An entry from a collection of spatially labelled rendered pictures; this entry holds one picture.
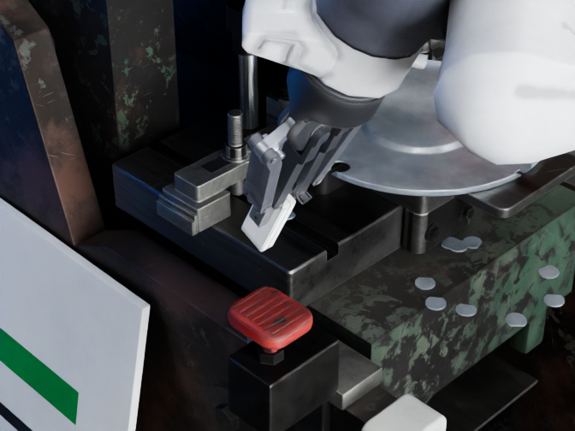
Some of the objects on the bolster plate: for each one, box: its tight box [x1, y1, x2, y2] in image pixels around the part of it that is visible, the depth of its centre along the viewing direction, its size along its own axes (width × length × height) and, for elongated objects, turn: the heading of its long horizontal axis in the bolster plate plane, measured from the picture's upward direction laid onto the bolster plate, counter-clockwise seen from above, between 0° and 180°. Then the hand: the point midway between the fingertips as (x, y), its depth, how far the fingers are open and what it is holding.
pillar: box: [238, 55, 258, 129], centre depth 144 cm, size 2×2×14 cm
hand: (268, 215), depth 109 cm, fingers closed
